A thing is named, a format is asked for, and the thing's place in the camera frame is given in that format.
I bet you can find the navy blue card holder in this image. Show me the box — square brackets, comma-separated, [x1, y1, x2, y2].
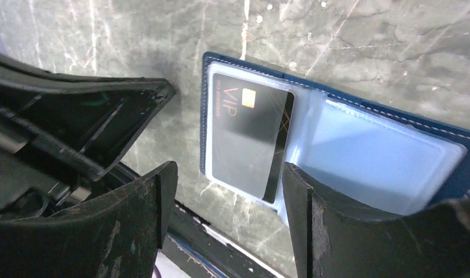
[200, 52, 470, 221]

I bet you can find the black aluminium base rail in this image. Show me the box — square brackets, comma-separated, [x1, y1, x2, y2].
[150, 162, 284, 277]

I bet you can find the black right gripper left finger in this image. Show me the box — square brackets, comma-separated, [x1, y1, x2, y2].
[0, 161, 178, 277]

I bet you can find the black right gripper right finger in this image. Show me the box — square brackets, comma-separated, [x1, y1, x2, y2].
[282, 163, 470, 277]

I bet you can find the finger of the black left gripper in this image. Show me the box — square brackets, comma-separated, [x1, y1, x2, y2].
[0, 54, 176, 181]

